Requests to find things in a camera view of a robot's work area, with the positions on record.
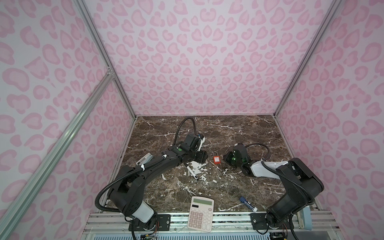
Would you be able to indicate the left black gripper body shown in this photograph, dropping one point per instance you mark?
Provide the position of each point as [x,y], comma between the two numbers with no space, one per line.
[199,156]

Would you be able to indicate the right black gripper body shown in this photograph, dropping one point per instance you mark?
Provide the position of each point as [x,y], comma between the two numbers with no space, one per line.
[230,159]

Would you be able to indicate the red padlock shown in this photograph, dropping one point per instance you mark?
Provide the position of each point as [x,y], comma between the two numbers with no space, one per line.
[216,158]

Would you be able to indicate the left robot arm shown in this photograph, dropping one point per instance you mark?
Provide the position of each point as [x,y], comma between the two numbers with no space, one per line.
[127,193]

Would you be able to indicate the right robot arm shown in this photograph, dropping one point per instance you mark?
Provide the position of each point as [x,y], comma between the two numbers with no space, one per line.
[300,183]

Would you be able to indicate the black white marker pen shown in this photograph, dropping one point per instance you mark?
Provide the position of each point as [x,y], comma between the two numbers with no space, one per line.
[192,173]

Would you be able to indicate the blue white glue stick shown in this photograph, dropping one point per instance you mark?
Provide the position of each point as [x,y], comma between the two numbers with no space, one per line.
[248,204]

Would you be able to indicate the grey white small device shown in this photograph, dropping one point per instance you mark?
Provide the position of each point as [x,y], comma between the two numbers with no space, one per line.
[146,158]

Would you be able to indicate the pink calculator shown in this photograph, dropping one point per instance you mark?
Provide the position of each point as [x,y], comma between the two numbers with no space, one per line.
[201,214]

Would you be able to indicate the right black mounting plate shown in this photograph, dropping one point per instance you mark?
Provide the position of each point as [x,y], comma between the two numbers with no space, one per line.
[259,222]

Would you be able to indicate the black mounting plate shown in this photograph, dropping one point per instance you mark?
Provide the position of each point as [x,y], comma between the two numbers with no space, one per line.
[156,222]
[259,222]

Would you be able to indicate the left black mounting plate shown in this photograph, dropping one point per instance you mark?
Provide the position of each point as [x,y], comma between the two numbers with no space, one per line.
[156,222]

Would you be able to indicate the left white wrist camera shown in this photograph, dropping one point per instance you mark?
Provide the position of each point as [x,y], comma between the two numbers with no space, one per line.
[199,144]

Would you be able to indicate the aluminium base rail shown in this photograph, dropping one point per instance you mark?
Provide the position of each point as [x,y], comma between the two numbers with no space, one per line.
[226,226]

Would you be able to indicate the right corner aluminium post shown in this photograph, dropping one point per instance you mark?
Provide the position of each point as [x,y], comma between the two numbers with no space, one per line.
[318,36]

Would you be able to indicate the corner aluminium post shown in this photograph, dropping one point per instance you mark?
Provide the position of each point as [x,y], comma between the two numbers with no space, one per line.
[90,25]
[318,36]

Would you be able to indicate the left corner aluminium post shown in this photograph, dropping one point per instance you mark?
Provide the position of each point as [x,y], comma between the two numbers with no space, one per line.
[90,25]

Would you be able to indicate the diagonal aluminium frame bar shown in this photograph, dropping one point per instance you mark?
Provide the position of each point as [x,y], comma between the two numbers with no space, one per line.
[20,205]

